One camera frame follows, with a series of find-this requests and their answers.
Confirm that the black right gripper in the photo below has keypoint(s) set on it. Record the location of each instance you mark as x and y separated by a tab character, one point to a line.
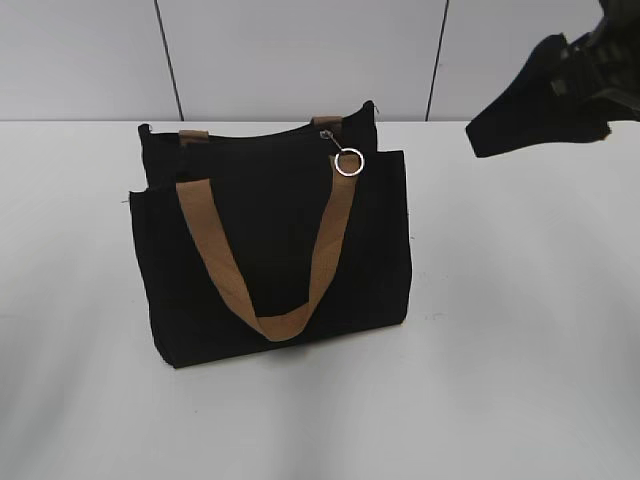
542	104

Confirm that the black canvas tote bag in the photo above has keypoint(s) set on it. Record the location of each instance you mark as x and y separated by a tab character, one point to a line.
270	196

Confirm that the tan rear bag handle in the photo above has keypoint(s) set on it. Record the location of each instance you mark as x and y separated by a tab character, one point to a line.
322	125

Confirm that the tan bag handle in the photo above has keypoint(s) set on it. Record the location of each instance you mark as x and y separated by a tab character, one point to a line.
201	216
322	125

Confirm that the tan front bag handle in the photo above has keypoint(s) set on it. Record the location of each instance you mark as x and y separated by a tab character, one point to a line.
201	216

